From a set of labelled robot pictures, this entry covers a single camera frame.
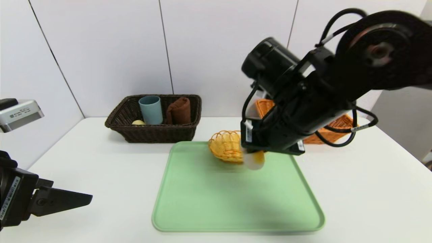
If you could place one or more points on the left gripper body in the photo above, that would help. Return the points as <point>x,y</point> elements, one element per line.
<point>14,198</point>

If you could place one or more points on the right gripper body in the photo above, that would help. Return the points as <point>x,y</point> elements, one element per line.
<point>253,136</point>

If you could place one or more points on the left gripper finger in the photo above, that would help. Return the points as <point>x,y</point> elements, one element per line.
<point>60,200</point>

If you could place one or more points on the round orange-topped toy bun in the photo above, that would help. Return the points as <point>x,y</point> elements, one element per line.
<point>254,162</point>

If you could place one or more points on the brown towel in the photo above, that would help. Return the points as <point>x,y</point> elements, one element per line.
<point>179,111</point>

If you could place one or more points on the blue-grey plastic cup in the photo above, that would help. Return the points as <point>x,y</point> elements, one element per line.
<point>151,109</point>

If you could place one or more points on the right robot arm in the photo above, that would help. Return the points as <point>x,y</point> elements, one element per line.
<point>337,74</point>

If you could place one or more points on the small round yellow basket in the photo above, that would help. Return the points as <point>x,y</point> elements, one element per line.
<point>226,146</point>

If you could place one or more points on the orange rectangular wicker basket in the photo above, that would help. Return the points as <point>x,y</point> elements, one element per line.
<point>332,135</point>

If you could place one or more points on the dark brown wicker basket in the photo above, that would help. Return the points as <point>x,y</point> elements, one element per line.
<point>158,133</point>

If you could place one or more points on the green plastic tray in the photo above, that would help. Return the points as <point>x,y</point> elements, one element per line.
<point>219,202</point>

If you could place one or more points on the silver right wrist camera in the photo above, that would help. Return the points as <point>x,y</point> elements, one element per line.
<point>253,111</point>

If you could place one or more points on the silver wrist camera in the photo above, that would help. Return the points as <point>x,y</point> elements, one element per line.
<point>253,111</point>
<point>18,114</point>

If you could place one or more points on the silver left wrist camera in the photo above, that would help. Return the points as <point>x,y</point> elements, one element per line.
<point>18,114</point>

